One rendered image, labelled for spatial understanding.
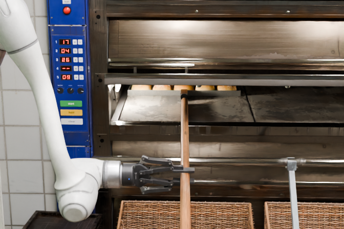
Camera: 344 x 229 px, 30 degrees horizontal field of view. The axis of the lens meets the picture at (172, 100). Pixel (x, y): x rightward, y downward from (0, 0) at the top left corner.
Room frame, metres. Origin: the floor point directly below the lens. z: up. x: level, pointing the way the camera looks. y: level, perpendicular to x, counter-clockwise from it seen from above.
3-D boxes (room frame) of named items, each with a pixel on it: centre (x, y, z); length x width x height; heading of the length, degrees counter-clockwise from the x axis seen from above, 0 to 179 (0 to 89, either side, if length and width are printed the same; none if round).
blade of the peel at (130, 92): (3.19, -0.06, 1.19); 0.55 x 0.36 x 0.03; 89
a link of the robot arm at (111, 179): (1.96, 0.19, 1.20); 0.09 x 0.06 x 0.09; 179
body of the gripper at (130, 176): (1.96, 0.12, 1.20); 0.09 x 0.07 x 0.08; 89
